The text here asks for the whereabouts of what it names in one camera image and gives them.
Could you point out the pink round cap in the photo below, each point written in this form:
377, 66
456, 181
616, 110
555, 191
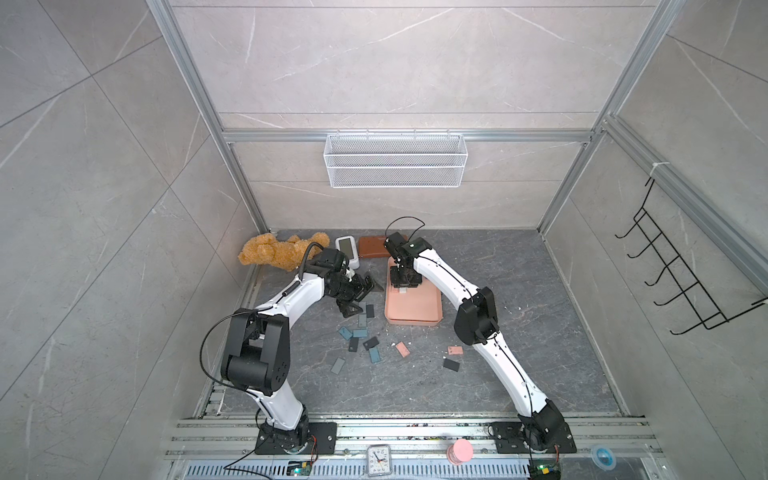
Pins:
460, 452

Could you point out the white digital clock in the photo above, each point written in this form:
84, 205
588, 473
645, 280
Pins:
348, 246

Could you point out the teal eraser pile bottom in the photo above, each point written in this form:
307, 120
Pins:
374, 355

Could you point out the white wire mesh basket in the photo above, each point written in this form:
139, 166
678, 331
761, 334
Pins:
395, 160

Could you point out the brown leather case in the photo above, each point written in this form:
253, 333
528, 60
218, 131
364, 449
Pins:
370, 247

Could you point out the black eraser pile right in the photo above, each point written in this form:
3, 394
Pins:
371, 343

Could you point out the black eraser front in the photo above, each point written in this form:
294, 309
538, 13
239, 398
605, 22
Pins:
451, 365

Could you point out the small analog clock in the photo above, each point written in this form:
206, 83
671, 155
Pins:
379, 460

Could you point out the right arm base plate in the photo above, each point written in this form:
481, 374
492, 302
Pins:
517, 438

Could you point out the black wire hook rack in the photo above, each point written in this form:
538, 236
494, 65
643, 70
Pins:
684, 281

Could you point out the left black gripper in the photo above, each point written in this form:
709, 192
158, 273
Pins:
360, 292

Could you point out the brown teddy bear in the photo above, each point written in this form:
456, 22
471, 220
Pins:
287, 255

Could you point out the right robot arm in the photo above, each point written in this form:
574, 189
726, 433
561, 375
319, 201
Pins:
543, 427

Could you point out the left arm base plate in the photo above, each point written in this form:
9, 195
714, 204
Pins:
313, 437

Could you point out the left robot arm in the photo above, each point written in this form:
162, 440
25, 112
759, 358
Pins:
257, 353

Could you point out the blue tape roll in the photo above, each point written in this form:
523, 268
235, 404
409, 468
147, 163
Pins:
603, 457

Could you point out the pink storage tray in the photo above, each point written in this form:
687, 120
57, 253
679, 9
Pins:
421, 306

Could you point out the pink eraser centre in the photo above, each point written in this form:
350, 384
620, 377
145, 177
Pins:
402, 349

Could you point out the teal eraser pile left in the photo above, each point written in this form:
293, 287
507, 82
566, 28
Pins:
345, 333

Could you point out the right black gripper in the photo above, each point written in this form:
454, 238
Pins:
397, 283

